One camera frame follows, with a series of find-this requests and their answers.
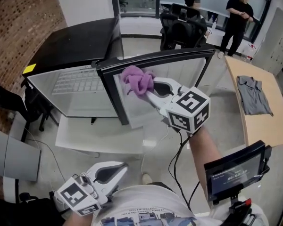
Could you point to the white low cabinet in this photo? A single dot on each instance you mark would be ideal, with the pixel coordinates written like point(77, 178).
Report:
point(10, 189)

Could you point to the white wire shelf rack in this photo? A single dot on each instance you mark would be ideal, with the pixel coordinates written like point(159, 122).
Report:
point(77, 82)

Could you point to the light wooden table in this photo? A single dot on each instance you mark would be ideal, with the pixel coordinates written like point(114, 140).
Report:
point(273, 123)

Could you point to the person's right forearm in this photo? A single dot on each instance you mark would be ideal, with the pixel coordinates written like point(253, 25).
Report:
point(205, 161)

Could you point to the black chest-mounted monitor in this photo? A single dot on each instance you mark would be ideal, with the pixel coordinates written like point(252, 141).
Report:
point(235, 173)

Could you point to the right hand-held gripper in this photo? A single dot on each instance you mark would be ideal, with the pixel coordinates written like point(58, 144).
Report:
point(191, 112)

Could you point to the black monitor mount, red button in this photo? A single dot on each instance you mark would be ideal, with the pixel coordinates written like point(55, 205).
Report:
point(240, 208)

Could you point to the white table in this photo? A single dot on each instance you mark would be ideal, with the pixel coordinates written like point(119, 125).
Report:
point(96, 135)

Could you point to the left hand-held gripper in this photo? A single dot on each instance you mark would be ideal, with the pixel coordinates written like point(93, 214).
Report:
point(77, 196)

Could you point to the black mini fridge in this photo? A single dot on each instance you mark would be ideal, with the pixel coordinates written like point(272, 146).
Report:
point(80, 41)

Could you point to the person's white printed shirt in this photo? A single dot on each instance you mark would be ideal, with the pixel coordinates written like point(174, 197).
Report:
point(146, 201)

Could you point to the purple cleaning cloth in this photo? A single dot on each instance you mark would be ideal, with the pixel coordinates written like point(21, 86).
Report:
point(138, 81)

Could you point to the person's left forearm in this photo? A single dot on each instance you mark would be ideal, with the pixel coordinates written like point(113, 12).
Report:
point(80, 220)

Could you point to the white red-print box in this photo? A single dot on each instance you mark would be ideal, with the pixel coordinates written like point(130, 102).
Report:
point(250, 52)

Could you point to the person's left shoe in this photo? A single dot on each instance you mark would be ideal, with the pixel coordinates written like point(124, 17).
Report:
point(147, 178)

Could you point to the black mesh office chair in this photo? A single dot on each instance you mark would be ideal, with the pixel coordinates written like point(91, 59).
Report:
point(9, 102)

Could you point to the grey shirt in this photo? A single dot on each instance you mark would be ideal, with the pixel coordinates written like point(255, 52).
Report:
point(252, 95)

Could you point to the grey cabinet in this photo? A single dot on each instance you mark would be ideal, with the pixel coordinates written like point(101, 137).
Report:
point(14, 154)

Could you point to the grey metal locker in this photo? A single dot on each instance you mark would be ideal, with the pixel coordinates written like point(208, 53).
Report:
point(276, 39)

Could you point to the person's left leg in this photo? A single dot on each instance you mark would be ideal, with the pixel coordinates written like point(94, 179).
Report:
point(162, 186)

